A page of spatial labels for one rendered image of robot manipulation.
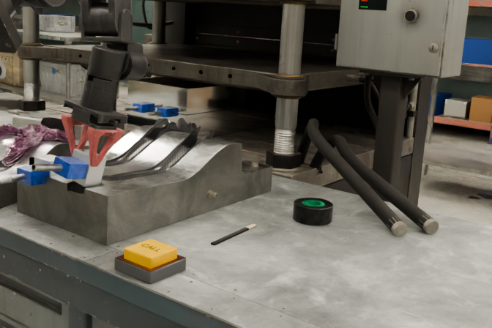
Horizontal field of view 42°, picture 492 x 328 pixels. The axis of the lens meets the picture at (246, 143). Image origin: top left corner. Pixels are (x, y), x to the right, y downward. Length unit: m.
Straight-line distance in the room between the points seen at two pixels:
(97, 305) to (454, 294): 0.59
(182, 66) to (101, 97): 0.95
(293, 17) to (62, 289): 0.92
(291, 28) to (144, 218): 0.75
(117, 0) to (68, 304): 0.55
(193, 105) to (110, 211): 0.99
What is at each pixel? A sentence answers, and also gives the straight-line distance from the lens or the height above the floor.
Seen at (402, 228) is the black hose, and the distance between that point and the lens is 1.27.
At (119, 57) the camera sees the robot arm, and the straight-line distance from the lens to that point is 1.12.
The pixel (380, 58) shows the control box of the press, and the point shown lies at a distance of 1.73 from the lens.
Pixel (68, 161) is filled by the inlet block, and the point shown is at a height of 0.94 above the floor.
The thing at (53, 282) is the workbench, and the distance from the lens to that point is 1.25.
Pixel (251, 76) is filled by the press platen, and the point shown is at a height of 1.02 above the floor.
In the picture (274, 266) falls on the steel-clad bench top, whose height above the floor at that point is 0.80.
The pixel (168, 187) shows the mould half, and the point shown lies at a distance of 1.21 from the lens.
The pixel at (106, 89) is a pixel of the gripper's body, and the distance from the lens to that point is 1.12.
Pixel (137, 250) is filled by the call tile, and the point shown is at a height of 0.84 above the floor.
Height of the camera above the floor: 1.21
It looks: 12 degrees down
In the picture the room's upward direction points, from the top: 3 degrees clockwise
